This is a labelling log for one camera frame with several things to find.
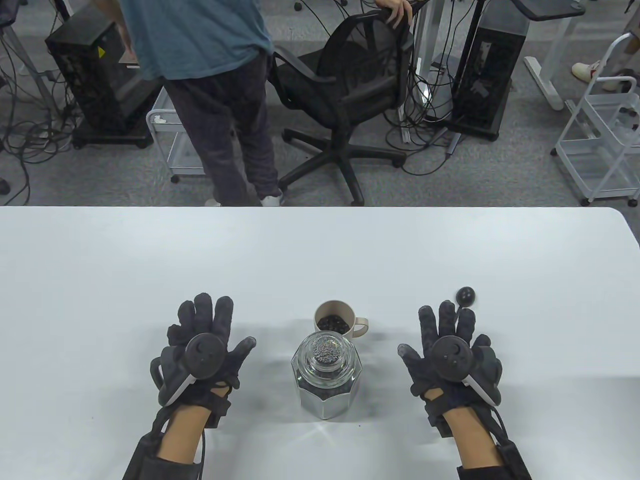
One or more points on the clear glass jar lid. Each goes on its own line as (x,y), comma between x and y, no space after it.
(327,350)

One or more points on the black office chair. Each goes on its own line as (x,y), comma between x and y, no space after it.
(350,65)

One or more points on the white desk foot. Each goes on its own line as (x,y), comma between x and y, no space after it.
(542,77)

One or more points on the person's left hand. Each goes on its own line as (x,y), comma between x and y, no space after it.
(220,315)

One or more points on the white cart with brown top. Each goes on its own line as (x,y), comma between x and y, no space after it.
(180,165)

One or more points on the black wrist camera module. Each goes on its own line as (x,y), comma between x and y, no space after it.
(437,422)
(217,412)

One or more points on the grey desk leg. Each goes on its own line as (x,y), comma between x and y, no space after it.
(30,65)

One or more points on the white power strip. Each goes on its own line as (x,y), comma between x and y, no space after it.
(405,135)

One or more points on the black stand tray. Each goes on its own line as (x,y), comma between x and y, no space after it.
(550,9)

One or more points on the black round tracking controller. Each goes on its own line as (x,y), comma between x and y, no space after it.
(450,357)
(205,355)

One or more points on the grey round stand base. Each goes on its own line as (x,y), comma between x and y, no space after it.
(440,95)

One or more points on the black computer tower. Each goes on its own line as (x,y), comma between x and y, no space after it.
(85,75)
(492,75)

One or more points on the white desk column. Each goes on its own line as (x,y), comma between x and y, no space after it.
(425,30)

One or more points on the small coffee bean portion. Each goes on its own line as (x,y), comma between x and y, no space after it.
(332,322)

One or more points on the person's left forearm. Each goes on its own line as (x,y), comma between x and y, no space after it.
(185,432)

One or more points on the clear glass jar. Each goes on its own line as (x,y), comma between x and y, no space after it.
(327,407)

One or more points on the black measuring scoop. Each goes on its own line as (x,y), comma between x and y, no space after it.
(466,296)

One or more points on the person's right forearm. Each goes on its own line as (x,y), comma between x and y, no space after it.
(475,440)

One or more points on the black armband sensor unit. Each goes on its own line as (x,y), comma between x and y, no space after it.
(145,462)
(510,457)

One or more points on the person's right hand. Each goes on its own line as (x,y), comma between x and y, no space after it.
(440,320)

